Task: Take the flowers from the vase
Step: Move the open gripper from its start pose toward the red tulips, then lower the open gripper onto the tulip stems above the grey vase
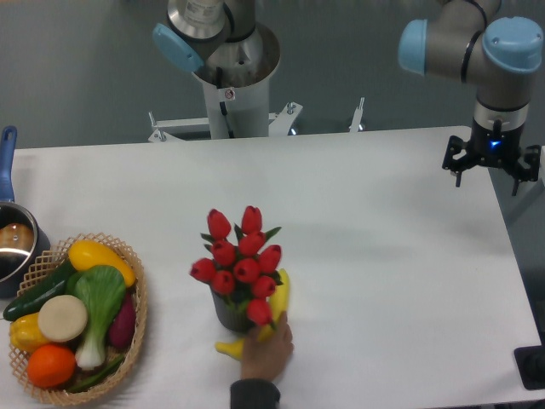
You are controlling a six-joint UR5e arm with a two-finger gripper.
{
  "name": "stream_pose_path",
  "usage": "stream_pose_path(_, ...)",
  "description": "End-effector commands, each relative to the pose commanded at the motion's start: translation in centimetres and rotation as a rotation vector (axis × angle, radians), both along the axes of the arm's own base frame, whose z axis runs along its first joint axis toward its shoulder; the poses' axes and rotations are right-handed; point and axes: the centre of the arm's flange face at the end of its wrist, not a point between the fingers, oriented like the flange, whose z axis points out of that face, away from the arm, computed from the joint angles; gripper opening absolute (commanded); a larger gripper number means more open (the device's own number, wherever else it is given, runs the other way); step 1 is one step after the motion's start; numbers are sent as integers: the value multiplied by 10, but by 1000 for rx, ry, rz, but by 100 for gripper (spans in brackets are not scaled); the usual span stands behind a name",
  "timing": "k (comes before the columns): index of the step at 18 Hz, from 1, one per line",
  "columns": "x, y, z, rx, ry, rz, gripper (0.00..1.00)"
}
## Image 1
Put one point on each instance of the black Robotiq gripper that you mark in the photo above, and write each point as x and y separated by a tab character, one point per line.
493	145

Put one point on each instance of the yellow banana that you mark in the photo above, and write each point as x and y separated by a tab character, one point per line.
278	302

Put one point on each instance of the red tulip bouquet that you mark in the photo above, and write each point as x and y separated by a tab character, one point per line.
242	266

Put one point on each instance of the dark grey ribbed vase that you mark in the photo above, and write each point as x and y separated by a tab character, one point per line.
230	317

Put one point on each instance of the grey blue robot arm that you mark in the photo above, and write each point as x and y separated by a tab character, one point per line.
468	42

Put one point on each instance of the dark grey sleeve forearm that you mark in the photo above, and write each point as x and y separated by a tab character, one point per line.
254	393

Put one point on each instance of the person's hand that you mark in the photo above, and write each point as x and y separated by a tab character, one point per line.
266	360

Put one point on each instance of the black device at edge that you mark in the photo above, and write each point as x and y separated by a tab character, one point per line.
530	363

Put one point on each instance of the purple sweet potato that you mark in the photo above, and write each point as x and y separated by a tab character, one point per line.
122	329

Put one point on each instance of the green bok choy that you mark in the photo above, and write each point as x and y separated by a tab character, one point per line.
101	289

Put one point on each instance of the yellow squash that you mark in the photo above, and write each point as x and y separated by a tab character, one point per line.
85	254

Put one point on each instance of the green chili pepper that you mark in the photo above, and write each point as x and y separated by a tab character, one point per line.
97	378

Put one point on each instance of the beige round bun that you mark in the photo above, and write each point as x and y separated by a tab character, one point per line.
62	318

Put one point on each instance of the woven wicker basket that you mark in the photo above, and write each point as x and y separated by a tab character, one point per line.
41	268

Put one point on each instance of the dark green cucumber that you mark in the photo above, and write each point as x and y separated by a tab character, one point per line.
34	298

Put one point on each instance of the orange fruit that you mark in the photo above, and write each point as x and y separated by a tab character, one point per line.
51	365

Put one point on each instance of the yellow bell pepper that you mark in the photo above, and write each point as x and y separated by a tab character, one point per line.
26	335

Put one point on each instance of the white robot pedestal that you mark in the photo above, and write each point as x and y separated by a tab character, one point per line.
235	81

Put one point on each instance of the blue handled saucepan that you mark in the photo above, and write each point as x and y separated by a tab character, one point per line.
22	240

